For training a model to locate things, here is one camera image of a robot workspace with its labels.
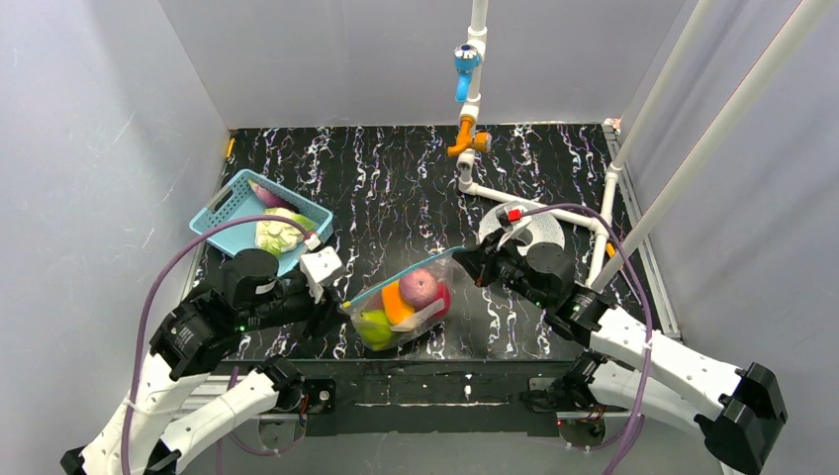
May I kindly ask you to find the red apple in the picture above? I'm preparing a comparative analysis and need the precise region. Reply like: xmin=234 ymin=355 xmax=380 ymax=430
xmin=426 ymin=282 xmax=451 ymax=322

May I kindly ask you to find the green pear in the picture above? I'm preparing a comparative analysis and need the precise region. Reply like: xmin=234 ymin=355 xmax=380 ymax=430
xmin=354 ymin=310 xmax=395 ymax=351

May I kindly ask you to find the pink peach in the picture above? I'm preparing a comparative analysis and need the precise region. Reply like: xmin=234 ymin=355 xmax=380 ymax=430
xmin=399 ymin=268 xmax=438 ymax=311

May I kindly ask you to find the clear zip top bag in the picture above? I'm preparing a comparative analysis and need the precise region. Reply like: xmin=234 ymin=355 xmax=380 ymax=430
xmin=341 ymin=246 xmax=465 ymax=351

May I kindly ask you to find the yellow orange mango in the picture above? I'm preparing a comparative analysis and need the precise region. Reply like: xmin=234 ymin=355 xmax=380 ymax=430
xmin=381 ymin=280 xmax=416 ymax=326

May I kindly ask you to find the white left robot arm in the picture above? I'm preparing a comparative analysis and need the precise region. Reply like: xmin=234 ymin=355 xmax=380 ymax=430
xmin=60 ymin=246 xmax=344 ymax=474

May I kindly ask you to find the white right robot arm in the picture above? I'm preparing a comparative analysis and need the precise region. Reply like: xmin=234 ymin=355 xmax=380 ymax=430
xmin=452 ymin=233 xmax=788 ymax=474

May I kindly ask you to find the white perforated spool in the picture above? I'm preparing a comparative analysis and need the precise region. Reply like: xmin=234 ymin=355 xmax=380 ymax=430
xmin=476 ymin=201 xmax=565 ymax=255

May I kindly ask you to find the green white cabbage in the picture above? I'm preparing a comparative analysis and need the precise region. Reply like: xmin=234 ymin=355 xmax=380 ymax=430
xmin=254 ymin=208 xmax=318 ymax=257

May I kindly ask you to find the blue plastic basket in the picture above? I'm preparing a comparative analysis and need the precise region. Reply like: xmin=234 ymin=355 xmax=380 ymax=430
xmin=188 ymin=168 xmax=334 ymax=278

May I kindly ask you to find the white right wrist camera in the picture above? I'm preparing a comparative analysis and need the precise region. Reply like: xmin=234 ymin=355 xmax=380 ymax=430
xmin=496 ymin=205 xmax=531 ymax=251

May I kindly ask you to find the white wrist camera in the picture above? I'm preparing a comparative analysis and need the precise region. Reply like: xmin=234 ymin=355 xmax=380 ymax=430
xmin=496 ymin=205 xmax=531 ymax=251
xmin=299 ymin=233 xmax=345 ymax=303

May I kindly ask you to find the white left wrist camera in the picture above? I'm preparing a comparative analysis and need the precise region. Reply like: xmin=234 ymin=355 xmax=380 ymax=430
xmin=299 ymin=233 xmax=345 ymax=303

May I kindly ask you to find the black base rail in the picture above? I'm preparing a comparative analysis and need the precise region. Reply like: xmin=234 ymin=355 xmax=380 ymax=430
xmin=231 ymin=358 xmax=663 ymax=438

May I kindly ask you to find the white pvc pipe frame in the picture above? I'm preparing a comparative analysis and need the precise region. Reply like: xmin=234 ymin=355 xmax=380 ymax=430
xmin=454 ymin=1 xmax=838 ymax=291

